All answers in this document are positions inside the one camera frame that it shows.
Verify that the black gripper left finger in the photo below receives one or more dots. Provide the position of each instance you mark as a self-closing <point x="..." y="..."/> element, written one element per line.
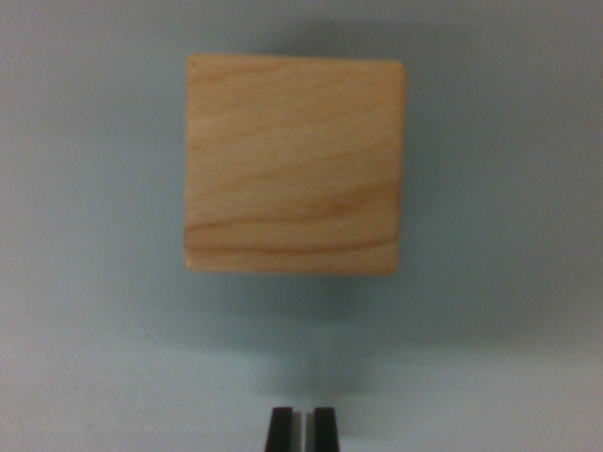
<point x="280" y="433"/>

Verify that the light wooden cube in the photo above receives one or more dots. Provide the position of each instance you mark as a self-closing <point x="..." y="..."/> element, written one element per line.
<point x="294" y="165"/>

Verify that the white plastic bin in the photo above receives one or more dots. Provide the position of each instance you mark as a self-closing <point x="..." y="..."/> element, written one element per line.
<point x="70" y="235"/>

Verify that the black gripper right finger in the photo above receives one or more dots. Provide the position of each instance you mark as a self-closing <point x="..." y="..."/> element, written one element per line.
<point x="326" y="433"/>

